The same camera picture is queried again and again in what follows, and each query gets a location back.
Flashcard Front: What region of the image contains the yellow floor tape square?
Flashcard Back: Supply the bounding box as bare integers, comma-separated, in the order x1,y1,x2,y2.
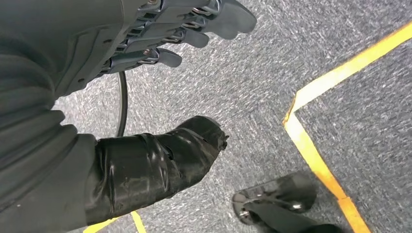
83,20,412,233

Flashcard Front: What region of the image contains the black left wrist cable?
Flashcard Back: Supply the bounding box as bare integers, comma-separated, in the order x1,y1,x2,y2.
116,71,129,138

